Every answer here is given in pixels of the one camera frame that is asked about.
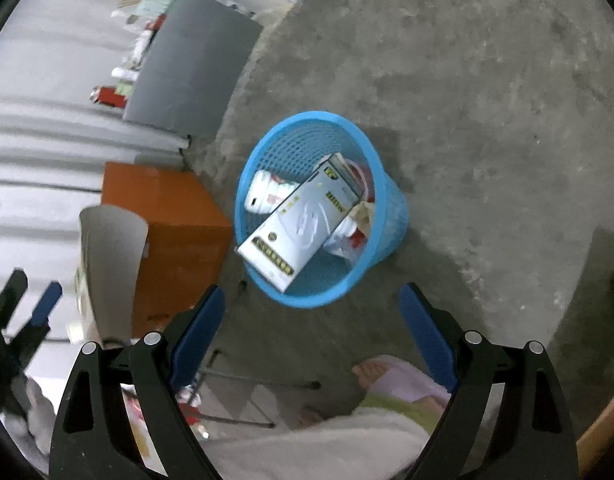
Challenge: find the metal table leg frame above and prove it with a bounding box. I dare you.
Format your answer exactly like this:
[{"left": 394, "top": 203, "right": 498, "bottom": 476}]
[{"left": 187, "top": 350, "right": 322, "bottom": 429}]

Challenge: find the large printed cardboard box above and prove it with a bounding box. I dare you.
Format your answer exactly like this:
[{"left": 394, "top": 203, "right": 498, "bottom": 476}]
[{"left": 101, "top": 161, "right": 234, "bottom": 339}]

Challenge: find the pink slipper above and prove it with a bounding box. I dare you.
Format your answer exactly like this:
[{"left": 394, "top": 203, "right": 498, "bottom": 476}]
[{"left": 372, "top": 355, "right": 451, "bottom": 407}]

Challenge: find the person's foot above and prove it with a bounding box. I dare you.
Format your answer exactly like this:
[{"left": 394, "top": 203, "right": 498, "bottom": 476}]
[{"left": 352, "top": 362, "right": 388, "bottom": 392}]

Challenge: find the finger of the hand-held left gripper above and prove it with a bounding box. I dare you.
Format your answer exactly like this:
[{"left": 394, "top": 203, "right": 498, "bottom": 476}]
[
  {"left": 0, "top": 269, "right": 29, "bottom": 320},
  {"left": 17, "top": 281, "right": 64, "bottom": 342}
]

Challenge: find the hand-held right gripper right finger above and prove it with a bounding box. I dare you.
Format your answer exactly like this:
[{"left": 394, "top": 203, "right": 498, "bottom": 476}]
[{"left": 399, "top": 282, "right": 581, "bottom": 480}]

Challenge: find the white long carton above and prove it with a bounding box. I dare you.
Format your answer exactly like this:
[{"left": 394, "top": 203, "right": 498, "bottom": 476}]
[{"left": 237, "top": 154, "right": 366, "bottom": 294}]

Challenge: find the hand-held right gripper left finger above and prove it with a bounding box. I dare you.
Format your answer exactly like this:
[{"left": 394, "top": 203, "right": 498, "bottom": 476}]
[{"left": 50, "top": 285, "right": 226, "bottom": 480}]

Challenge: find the white ribbed container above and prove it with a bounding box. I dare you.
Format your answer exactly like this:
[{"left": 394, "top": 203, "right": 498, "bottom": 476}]
[{"left": 244, "top": 170, "right": 301, "bottom": 217}]

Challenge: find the red white wrapper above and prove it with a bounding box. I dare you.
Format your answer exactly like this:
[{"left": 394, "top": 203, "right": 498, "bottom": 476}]
[{"left": 322, "top": 160, "right": 379, "bottom": 262}]

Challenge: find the white paper cup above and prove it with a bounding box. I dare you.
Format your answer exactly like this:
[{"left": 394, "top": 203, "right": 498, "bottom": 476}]
[{"left": 78, "top": 205, "right": 150, "bottom": 347}]

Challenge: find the red bottle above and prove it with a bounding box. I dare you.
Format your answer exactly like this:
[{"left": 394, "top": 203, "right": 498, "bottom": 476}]
[{"left": 90, "top": 85, "right": 129, "bottom": 109}]

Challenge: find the person's white fleece clothing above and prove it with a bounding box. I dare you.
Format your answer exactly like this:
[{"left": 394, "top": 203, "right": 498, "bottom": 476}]
[{"left": 207, "top": 394, "right": 445, "bottom": 480}]

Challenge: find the blue plastic wastebasket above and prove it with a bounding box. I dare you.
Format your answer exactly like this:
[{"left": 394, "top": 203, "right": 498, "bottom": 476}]
[{"left": 234, "top": 111, "right": 409, "bottom": 310}]

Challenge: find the wooden furniture edge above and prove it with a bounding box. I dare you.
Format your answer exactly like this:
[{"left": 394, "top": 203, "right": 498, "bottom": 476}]
[{"left": 577, "top": 377, "right": 614, "bottom": 480}]

